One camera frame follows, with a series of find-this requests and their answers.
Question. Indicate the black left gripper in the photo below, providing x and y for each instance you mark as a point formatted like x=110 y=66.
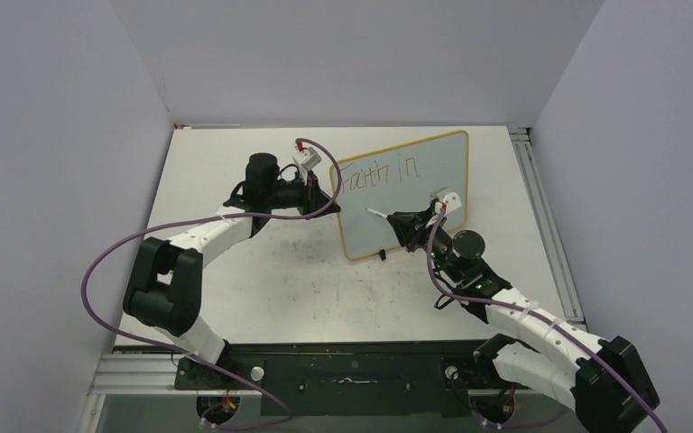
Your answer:
x=313 y=199

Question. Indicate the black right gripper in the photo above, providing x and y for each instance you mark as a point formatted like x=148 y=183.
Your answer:
x=405 y=224

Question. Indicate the white whiteboard marker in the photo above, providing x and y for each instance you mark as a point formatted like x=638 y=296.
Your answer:
x=377 y=213

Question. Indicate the yellow framed whiteboard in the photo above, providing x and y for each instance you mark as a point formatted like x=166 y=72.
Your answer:
x=404 y=177

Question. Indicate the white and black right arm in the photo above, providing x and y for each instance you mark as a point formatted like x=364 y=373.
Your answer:
x=604 y=382

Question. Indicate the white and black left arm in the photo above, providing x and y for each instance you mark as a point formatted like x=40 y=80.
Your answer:
x=165 y=286

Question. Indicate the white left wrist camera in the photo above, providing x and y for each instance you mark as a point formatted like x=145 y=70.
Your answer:
x=305 y=158

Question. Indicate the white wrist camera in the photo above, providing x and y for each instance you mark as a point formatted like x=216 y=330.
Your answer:
x=305 y=158
x=445 y=201

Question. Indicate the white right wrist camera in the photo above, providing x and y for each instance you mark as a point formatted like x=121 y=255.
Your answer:
x=445 y=201

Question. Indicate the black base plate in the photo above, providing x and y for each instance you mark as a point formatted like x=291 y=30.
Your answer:
x=458 y=401

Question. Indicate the aluminium right side rail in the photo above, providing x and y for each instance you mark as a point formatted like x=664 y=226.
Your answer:
x=550 y=237

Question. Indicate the aluminium rail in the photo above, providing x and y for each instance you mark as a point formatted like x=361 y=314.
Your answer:
x=296 y=369
x=550 y=237

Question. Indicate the aluminium front rail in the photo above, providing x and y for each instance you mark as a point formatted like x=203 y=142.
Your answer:
x=296 y=369

